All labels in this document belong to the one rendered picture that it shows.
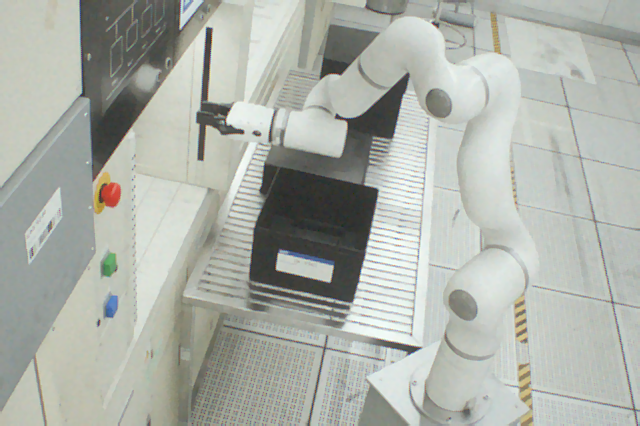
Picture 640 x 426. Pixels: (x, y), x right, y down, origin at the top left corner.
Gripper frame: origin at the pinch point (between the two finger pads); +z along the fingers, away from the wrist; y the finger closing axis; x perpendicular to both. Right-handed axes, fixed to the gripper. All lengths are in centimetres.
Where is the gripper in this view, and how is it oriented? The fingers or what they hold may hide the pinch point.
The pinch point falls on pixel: (207, 113)
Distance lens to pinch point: 173.8
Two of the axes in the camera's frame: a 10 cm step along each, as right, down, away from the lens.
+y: 1.5, -5.9, 8.0
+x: 1.4, -7.8, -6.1
